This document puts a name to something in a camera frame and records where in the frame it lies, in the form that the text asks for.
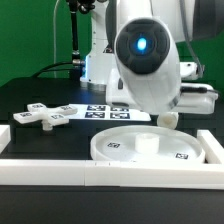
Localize white front fence bar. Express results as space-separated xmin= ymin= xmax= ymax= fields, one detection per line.
xmin=0 ymin=159 xmax=224 ymax=190

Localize white marker sheet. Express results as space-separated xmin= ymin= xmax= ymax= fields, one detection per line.
xmin=69 ymin=104 xmax=151 ymax=121

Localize black cable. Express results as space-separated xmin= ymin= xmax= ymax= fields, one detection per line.
xmin=31 ymin=60 xmax=86 ymax=79

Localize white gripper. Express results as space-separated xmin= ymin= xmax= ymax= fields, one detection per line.
xmin=106 ymin=69 xmax=218 ymax=115

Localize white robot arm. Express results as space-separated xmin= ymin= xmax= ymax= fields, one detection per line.
xmin=78 ymin=0 xmax=224 ymax=115

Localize white fence bar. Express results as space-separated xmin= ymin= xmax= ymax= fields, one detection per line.
xmin=197 ymin=130 xmax=224 ymax=165
xmin=0 ymin=159 xmax=224 ymax=190
xmin=0 ymin=125 xmax=11 ymax=154

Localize white left fence bar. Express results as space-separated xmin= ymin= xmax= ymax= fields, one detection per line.
xmin=0 ymin=125 xmax=11 ymax=154

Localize black camera stand pole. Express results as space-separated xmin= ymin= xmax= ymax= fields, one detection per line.
xmin=65 ymin=0 xmax=98 ymax=80

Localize white cross-shaped table base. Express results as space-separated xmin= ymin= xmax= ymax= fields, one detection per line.
xmin=13 ymin=103 xmax=78 ymax=131

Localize white round table top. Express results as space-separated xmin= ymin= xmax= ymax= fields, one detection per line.
xmin=90 ymin=125 xmax=205 ymax=163

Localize white right fence bar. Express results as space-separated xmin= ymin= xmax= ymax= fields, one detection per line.
xmin=197 ymin=130 xmax=224 ymax=165

